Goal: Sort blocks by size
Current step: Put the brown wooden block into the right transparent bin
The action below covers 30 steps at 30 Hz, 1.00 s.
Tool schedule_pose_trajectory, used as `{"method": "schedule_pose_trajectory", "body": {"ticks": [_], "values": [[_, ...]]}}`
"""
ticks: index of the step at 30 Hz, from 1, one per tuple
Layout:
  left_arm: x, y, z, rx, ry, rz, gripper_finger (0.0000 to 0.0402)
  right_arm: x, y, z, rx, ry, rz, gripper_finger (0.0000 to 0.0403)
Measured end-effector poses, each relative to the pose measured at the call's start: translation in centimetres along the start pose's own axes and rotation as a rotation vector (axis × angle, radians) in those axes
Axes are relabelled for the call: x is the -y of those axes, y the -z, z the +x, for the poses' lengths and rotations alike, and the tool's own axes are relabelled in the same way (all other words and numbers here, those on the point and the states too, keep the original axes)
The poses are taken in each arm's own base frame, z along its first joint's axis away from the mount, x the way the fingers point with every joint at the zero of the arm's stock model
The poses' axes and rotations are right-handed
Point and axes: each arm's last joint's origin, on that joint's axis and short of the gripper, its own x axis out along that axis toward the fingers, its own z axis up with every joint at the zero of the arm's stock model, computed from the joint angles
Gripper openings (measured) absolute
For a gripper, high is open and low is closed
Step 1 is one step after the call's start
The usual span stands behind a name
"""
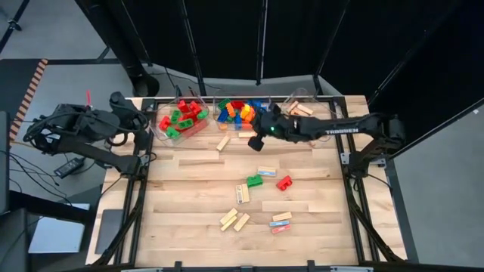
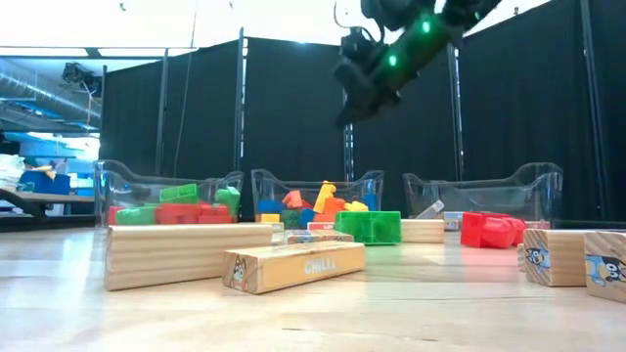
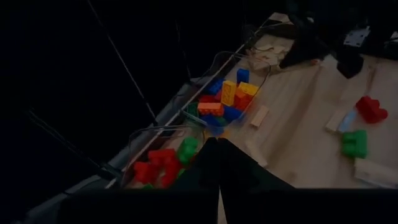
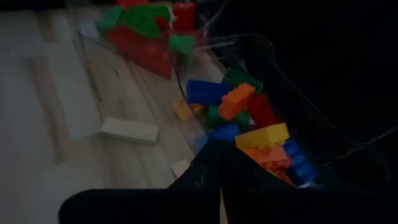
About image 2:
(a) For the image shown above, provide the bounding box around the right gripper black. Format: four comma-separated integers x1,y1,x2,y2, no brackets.
335,18,456,129

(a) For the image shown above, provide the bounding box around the large green plastic block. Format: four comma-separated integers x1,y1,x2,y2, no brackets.
115,205,157,226
214,186,242,219
335,210,403,246

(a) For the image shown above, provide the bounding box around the green plastic brick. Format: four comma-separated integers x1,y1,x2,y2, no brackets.
159,183,200,204
281,208,302,229

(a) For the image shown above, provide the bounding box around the clear plastic bin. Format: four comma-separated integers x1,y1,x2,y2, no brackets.
92,158,245,227
402,161,564,230
249,168,385,227

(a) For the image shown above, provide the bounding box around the black ceiling-hung device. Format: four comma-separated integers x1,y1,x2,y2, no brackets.
61,62,104,97

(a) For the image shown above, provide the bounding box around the wooden desk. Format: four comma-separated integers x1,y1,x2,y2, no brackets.
0,188,97,221

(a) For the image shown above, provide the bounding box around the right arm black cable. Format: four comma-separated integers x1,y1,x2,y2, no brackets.
333,0,387,45

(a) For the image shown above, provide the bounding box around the silver ventilation duct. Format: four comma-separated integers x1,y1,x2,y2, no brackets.
0,72,104,133

